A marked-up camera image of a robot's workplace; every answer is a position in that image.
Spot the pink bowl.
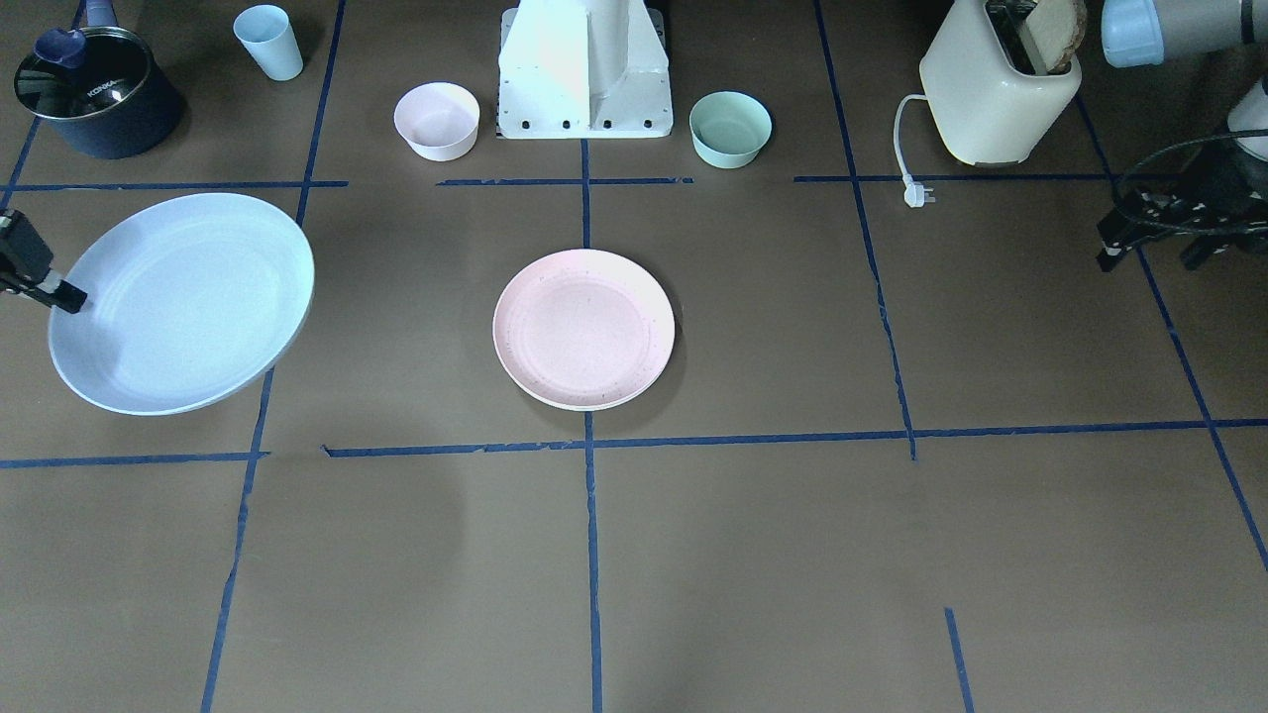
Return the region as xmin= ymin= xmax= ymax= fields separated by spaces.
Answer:
xmin=393 ymin=82 xmax=481 ymax=162

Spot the bread slice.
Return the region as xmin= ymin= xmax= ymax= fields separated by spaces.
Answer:
xmin=1019 ymin=1 xmax=1088 ymax=76

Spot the cream plate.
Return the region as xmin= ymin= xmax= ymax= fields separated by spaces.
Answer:
xmin=503 ymin=365 xmax=670 ymax=412

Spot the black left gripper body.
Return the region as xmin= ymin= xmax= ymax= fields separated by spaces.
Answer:
xmin=1131 ymin=148 xmax=1267 ymax=235

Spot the pink plate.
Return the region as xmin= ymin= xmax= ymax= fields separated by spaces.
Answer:
xmin=489 ymin=249 xmax=678 ymax=391

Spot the dark blue saucepan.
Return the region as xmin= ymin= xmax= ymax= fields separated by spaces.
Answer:
xmin=13 ymin=1 xmax=185 ymax=159

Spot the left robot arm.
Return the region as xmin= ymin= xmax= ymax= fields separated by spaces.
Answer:
xmin=1097 ymin=1 xmax=1267 ymax=271

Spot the cream toaster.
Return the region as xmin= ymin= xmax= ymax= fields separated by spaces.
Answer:
xmin=919 ymin=1 xmax=1082 ymax=166

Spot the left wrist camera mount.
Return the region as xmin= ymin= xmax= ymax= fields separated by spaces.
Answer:
xmin=1179 ymin=232 xmax=1267 ymax=270

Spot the green bowl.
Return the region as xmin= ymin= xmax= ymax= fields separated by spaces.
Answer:
xmin=689 ymin=91 xmax=773 ymax=167

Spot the white toaster cable with plug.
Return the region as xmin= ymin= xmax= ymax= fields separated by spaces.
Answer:
xmin=894 ymin=94 xmax=937 ymax=211

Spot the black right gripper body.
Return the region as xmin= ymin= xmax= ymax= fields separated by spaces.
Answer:
xmin=1 ymin=209 xmax=53 ymax=291

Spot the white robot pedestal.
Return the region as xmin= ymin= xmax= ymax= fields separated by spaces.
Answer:
xmin=495 ymin=1 xmax=675 ymax=140

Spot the light blue plate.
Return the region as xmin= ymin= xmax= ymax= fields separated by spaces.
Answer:
xmin=49 ymin=193 xmax=314 ymax=416

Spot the light blue cup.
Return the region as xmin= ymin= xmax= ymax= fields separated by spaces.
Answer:
xmin=235 ymin=4 xmax=303 ymax=81

